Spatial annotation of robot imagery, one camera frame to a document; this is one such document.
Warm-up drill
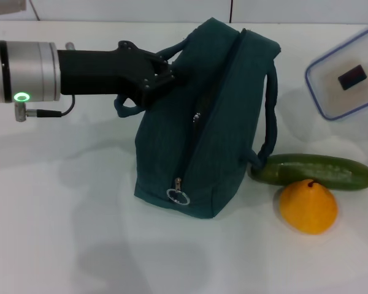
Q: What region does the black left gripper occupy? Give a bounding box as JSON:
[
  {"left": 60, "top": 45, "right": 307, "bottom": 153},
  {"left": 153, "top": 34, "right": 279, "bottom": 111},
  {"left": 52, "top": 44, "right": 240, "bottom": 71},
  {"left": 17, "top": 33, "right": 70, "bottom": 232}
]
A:
[{"left": 57, "top": 40, "right": 190, "bottom": 109}]

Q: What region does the yellow orange pear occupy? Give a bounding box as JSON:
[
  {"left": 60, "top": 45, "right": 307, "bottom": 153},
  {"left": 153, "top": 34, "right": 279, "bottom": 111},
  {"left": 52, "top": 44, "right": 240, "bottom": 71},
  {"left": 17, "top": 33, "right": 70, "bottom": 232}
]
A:
[{"left": 278, "top": 179, "right": 339, "bottom": 236}]

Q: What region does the left arm connector cable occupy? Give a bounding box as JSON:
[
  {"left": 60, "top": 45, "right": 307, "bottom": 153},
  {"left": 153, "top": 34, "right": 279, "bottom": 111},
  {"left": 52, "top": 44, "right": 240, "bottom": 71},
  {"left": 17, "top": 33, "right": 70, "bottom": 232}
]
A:
[{"left": 13, "top": 94, "right": 77, "bottom": 123}]

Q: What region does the clear container with blue rim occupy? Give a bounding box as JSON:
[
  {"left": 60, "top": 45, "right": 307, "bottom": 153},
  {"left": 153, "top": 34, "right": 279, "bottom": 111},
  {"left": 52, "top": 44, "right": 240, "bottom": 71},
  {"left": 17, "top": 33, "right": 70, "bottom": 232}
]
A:
[{"left": 304, "top": 24, "right": 368, "bottom": 121}]

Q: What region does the teal fabric zipper bag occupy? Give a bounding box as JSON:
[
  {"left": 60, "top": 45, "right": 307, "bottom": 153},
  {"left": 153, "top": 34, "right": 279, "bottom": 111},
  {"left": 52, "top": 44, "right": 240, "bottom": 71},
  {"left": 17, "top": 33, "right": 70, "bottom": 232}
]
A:
[{"left": 113, "top": 17, "right": 282, "bottom": 220}]

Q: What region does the small dark square block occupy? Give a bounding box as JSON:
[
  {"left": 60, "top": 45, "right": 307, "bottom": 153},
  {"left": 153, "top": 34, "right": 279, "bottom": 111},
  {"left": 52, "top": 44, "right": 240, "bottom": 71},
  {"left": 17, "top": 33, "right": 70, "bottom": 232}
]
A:
[{"left": 337, "top": 64, "right": 367, "bottom": 91}]

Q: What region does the silver zipper pull ring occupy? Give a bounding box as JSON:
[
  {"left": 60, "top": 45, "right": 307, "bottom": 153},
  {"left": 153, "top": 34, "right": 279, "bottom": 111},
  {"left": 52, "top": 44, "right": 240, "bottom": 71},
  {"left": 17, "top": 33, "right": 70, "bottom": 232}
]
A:
[{"left": 166, "top": 177, "right": 191, "bottom": 205}]

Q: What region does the green cucumber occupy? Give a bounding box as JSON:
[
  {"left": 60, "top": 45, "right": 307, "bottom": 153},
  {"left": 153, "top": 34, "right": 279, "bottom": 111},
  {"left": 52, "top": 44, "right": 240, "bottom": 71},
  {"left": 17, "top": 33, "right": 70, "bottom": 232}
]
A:
[{"left": 247, "top": 153, "right": 368, "bottom": 191}]

